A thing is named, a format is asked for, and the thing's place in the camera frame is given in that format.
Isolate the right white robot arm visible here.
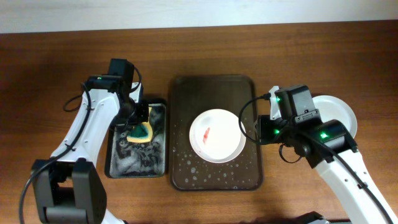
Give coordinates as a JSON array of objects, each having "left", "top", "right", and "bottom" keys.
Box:
[{"left": 256, "top": 85, "right": 397, "bottom": 223}]

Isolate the pale green plate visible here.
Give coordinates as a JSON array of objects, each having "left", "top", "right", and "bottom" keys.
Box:
[{"left": 313, "top": 95, "right": 358, "bottom": 138}]

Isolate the left black cable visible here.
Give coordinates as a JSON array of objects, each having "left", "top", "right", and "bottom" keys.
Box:
[{"left": 18, "top": 65, "right": 142, "bottom": 224}]

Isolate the right black cable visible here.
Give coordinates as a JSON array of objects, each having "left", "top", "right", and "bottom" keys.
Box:
[{"left": 238, "top": 93, "right": 396, "bottom": 224}]

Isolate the brown plastic serving tray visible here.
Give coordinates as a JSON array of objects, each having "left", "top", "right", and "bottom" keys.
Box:
[{"left": 169, "top": 75, "right": 264, "bottom": 191}]

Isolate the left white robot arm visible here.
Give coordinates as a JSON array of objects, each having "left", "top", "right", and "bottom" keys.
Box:
[{"left": 26, "top": 58, "right": 149, "bottom": 223}]

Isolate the green and yellow sponge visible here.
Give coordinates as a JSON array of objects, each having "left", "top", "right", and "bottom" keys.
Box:
[{"left": 126, "top": 107, "right": 154, "bottom": 143}]

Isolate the white plate with red stain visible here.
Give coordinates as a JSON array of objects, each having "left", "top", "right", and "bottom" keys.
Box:
[{"left": 189, "top": 109, "right": 246, "bottom": 164}]

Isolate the black cable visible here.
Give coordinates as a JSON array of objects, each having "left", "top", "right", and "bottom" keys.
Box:
[
  {"left": 238, "top": 93, "right": 396, "bottom": 224},
  {"left": 18, "top": 65, "right": 142, "bottom": 224}
]

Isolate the black soapy water tray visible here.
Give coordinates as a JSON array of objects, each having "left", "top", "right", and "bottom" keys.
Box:
[{"left": 104, "top": 98, "right": 167, "bottom": 179}]

